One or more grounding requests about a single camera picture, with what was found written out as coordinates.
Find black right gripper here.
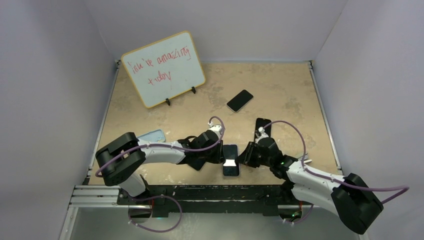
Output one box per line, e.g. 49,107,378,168
234,142,272,169

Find white board with yellow frame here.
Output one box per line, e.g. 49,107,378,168
120,31,206,109

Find black phone case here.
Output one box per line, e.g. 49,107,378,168
254,117,272,142

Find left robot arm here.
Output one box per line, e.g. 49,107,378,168
95,125,224,205

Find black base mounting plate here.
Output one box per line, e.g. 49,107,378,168
117,184,309,221

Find aluminium frame rail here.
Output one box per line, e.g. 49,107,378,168
69,185,120,208

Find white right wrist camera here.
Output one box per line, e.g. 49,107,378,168
255,126,269,143

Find black phone with white sticker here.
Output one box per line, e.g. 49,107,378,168
188,160,206,171

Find light blue phone case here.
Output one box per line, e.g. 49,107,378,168
137,129,166,143

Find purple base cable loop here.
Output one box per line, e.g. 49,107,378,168
127,194,184,233

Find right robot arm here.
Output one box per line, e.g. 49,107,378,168
235,137,384,235

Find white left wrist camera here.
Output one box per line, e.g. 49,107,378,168
208,123,223,137

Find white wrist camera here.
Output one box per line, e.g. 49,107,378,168
208,123,223,137
255,126,269,143

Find lavender phone case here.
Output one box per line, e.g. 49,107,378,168
221,143,240,177

